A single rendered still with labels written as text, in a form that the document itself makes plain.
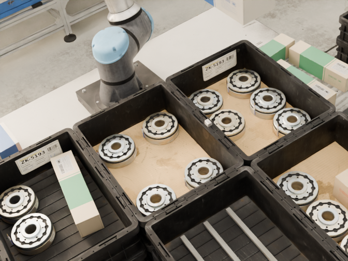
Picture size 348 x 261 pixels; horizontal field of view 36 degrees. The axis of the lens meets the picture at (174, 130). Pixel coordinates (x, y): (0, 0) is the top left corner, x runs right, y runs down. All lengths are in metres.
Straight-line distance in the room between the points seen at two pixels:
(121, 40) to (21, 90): 1.59
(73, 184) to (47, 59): 2.01
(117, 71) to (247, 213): 0.63
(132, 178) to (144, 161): 0.06
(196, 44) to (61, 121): 0.59
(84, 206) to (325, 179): 0.61
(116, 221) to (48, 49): 2.17
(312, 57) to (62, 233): 1.01
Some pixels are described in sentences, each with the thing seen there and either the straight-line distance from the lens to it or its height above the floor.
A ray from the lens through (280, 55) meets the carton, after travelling 1.91.
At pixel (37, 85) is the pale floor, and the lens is 3.17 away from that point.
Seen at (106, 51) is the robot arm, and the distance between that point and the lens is 1.64.
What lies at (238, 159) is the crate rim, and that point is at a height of 0.93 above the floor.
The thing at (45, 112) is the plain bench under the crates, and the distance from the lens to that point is 1.90.
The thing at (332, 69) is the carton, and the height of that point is 0.76.
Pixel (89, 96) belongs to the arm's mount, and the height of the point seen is 0.75.
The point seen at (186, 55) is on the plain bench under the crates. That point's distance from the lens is 1.99.
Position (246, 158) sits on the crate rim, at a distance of 1.31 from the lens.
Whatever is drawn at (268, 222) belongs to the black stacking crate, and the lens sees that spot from 1.33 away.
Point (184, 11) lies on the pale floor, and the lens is 3.49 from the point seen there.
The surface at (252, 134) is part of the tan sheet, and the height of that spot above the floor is 0.83.
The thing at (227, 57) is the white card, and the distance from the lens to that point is 1.64.
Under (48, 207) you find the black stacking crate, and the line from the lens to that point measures 1.45.
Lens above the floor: 1.93
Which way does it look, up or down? 46 degrees down
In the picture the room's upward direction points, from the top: 9 degrees counter-clockwise
